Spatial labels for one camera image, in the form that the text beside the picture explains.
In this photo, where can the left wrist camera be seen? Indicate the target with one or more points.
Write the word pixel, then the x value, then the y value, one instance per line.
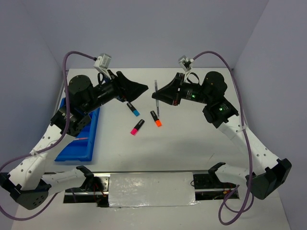
pixel 102 62

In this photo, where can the grey clear pen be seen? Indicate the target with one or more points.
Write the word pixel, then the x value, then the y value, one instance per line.
pixel 157 102

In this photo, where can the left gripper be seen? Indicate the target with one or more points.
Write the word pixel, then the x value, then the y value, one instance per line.
pixel 125 89

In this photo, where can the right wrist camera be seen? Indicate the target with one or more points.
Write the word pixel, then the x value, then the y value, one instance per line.
pixel 185 63

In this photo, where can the blue plastic bin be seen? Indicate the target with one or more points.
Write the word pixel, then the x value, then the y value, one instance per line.
pixel 82 150

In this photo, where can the pink-capped black highlighter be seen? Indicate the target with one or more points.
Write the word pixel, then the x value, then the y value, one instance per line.
pixel 137 127

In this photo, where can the orange-capped black highlighter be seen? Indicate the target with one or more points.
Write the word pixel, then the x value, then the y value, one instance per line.
pixel 156 119

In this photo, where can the silver taped plate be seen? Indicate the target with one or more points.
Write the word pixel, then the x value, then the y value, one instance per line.
pixel 162 189

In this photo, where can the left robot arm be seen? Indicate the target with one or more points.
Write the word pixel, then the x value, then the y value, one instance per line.
pixel 28 184

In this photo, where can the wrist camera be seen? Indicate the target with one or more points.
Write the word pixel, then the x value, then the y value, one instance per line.
pixel 102 62
pixel 185 63

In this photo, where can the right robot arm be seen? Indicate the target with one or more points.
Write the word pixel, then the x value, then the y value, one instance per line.
pixel 268 171

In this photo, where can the blue-capped black highlighter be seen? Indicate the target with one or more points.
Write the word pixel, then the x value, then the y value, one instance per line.
pixel 133 109

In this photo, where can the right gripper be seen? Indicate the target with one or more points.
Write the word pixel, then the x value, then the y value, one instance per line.
pixel 170 93

